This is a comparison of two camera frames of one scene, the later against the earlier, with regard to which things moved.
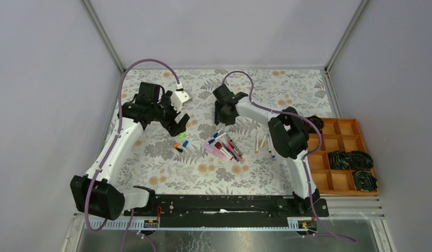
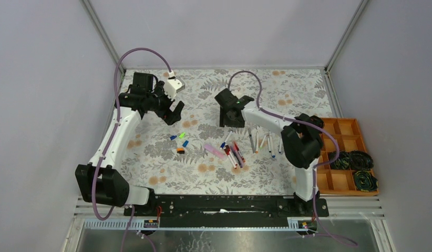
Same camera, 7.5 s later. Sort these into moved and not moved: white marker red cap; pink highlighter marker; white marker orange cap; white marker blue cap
Moved: white marker red cap
Not moved: white marker orange cap; pink highlighter marker; white marker blue cap
